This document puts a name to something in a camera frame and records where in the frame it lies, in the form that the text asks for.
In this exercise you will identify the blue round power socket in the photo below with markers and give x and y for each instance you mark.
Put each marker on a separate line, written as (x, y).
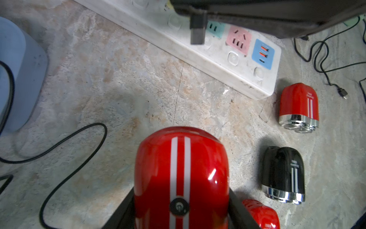
(28, 62)

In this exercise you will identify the red shaver front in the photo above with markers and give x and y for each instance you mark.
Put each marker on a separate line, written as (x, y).
(265, 217)

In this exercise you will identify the black shaver right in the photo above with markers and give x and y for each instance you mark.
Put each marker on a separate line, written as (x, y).
(283, 175)

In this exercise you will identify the white long power strip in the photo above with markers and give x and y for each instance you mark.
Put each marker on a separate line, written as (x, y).
(243, 59)

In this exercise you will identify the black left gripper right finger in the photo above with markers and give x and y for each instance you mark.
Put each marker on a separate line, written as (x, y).
(239, 216)

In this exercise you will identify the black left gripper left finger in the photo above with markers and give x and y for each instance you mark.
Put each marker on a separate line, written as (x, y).
(123, 217)

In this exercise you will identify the light green USB charger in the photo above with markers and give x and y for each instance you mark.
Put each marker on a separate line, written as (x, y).
(353, 21)

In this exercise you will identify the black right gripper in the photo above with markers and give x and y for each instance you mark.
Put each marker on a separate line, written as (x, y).
(282, 19)

